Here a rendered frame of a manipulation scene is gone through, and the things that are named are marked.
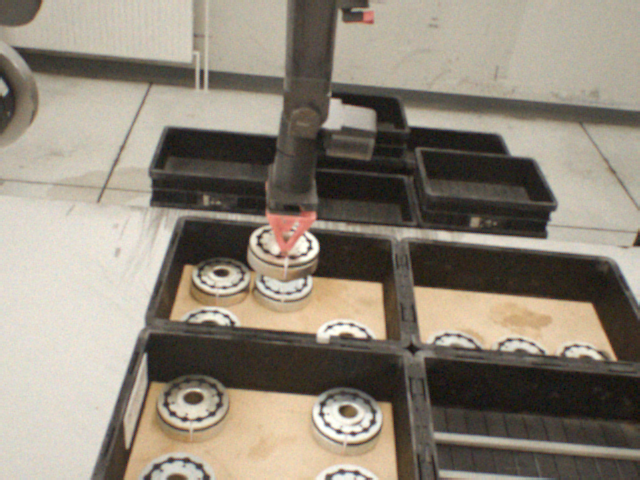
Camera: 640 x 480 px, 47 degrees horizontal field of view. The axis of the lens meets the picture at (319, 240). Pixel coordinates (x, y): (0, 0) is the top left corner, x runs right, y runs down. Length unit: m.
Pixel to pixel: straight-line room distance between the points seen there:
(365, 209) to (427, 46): 1.82
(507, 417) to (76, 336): 0.78
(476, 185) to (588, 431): 1.40
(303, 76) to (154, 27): 3.16
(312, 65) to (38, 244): 0.97
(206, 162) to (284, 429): 1.45
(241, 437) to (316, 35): 0.57
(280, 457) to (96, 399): 0.39
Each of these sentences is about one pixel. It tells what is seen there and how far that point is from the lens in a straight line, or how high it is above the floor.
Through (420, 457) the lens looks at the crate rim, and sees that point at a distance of 0.98.
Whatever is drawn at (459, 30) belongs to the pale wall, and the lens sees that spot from 4.14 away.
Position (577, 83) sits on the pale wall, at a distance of 4.42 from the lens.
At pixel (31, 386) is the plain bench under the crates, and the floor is 0.70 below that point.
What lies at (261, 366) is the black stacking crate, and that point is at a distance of 1.13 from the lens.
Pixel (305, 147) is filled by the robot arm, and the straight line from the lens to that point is 0.99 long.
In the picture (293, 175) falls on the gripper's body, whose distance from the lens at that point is 1.01.
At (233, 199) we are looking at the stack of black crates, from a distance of 2.18.
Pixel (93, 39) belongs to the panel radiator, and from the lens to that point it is 4.11.
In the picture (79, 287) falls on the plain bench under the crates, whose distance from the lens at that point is 1.57.
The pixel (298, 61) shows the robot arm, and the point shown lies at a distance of 0.87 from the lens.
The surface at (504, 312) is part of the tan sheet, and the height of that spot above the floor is 0.83.
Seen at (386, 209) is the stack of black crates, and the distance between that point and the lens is 2.49.
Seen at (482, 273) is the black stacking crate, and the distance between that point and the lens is 1.41.
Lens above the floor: 1.67
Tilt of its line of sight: 34 degrees down
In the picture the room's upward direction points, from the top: 7 degrees clockwise
